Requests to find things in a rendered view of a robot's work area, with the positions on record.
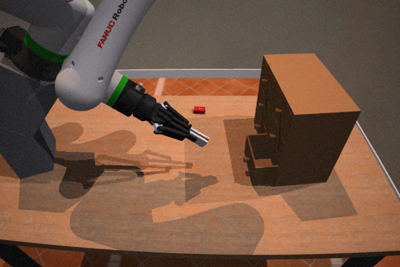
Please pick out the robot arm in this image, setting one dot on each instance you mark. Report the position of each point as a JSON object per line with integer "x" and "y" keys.
{"x": 100, "y": 38}

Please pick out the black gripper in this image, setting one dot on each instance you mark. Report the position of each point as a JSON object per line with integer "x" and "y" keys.
{"x": 167, "y": 121}

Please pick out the brown wooden chest of drawers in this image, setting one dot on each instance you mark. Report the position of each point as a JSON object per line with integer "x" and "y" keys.
{"x": 323, "y": 117}

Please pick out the dark brown drawer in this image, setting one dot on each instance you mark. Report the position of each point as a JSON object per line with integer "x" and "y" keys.
{"x": 263, "y": 105}
{"x": 275, "y": 133}
{"x": 260, "y": 158}
{"x": 269, "y": 81}
{"x": 284, "y": 115}
{"x": 259, "y": 124}

